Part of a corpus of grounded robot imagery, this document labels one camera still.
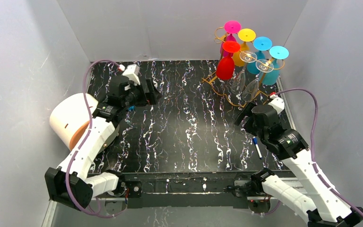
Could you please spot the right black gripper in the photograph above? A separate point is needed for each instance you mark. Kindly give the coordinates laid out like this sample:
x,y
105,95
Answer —
x,y
242,115

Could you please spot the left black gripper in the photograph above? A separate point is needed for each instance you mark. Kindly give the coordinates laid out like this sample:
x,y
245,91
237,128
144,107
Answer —
x,y
148,92

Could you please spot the clear champagne flute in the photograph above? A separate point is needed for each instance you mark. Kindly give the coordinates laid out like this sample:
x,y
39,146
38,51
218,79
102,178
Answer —
x,y
253,81
239,81

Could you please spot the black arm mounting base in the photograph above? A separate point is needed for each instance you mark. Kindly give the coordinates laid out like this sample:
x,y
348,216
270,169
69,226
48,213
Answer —
x,y
194,189

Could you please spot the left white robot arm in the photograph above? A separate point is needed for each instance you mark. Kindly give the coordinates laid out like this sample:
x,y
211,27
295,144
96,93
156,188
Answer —
x,y
68,183

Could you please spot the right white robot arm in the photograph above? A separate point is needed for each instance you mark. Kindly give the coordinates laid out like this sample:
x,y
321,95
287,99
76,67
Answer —
x,y
319,207

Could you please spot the red wine glass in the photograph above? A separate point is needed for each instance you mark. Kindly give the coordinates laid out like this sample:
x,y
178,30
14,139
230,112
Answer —
x,y
226,65

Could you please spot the blue wine glass front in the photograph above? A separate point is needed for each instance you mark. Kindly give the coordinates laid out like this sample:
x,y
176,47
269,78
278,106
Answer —
x,y
277,54

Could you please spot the blue wine glass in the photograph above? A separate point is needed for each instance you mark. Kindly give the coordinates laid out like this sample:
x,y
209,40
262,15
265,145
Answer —
x,y
261,44
277,54

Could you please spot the blue wine glass rear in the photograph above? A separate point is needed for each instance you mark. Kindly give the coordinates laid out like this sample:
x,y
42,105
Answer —
x,y
261,44

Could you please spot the yellow wine glass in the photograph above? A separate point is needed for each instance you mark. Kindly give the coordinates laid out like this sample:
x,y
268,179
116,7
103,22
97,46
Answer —
x,y
246,35

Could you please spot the pink wine glass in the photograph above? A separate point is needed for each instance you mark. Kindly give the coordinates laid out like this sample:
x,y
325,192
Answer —
x,y
231,27

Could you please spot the blue white marker pen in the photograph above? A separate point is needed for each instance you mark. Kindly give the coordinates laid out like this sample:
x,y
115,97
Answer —
x,y
256,144

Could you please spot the white orange cylinder spool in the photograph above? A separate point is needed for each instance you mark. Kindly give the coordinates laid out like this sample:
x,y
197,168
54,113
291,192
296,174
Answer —
x,y
70,118

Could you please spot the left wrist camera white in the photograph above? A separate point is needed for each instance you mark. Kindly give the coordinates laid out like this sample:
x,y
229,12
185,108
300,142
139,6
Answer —
x,y
132,72

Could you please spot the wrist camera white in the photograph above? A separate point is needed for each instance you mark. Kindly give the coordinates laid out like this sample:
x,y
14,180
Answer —
x,y
277,103
132,72

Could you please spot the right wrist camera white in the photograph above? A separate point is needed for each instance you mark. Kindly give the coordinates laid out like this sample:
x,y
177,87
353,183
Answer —
x,y
277,103

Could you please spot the gold wire glass rack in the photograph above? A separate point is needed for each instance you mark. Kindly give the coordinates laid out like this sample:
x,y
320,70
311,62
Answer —
x,y
223,88

